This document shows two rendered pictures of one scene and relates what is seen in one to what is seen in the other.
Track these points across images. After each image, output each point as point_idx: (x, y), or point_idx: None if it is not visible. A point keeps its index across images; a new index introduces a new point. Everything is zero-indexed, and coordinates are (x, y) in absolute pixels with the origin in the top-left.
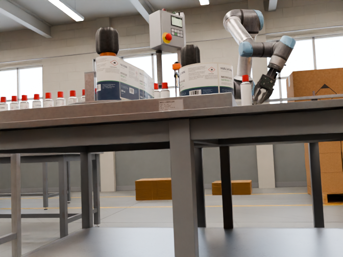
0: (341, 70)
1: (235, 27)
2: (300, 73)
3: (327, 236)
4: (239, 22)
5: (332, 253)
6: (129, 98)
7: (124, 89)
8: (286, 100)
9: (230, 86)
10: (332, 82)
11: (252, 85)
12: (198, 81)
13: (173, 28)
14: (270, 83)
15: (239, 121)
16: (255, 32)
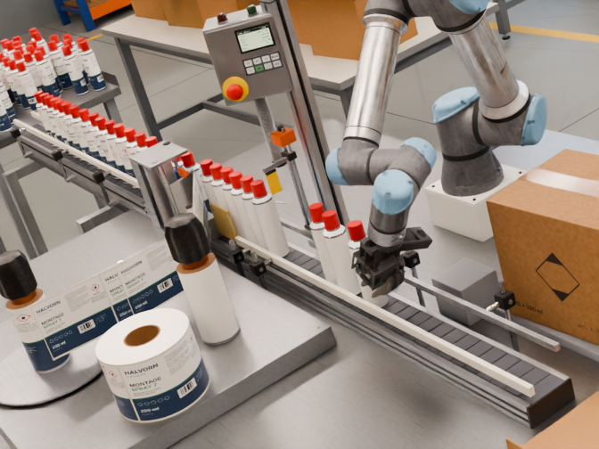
0: (583, 232)
1: (357, 69)
2: (501, 210)
3: None
4: (376, 40)
5: None
6: (84, 341)
7: (63, 338)
8: (437, 297)
9: (156, 393)
10: (566, 254)
11: (524, 122)
12: (108, 383)
13: (250, 59)
14: (369, 279)
15: None
16: (460, 28)
